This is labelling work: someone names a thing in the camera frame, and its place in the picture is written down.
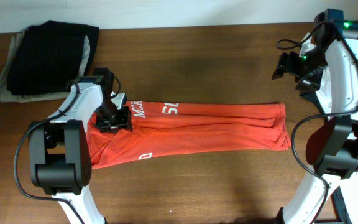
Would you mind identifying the red printed t-shirt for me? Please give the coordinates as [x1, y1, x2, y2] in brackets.
[86, 101, 291, 169]

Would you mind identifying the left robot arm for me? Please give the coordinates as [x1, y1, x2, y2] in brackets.
[27, 68, 132, 223]

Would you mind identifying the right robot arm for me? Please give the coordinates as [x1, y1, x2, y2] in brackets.
[273, 9, 358, 223]

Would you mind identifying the folded black garment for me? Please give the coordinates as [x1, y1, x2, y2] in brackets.
[7, 20, 99, 95]

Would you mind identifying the folded beige garment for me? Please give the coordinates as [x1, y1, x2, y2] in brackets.
[0, 29, 92, 103]

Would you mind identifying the right black cable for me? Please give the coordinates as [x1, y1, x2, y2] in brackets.
[275, 20, 358, 224]

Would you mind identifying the black cable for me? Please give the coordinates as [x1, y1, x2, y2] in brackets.
[12, 74, 121, 224]
[275, 20, 358, 224]

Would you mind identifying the left black cable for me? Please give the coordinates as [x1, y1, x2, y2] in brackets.
[12, 74, 121, 224]

